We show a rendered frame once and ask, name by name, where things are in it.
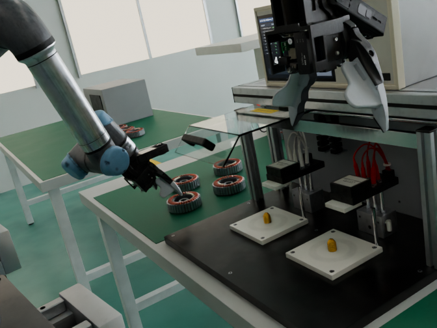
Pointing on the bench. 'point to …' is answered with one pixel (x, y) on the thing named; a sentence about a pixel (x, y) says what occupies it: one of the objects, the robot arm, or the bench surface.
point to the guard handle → (198, 141)
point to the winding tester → (387, 45)
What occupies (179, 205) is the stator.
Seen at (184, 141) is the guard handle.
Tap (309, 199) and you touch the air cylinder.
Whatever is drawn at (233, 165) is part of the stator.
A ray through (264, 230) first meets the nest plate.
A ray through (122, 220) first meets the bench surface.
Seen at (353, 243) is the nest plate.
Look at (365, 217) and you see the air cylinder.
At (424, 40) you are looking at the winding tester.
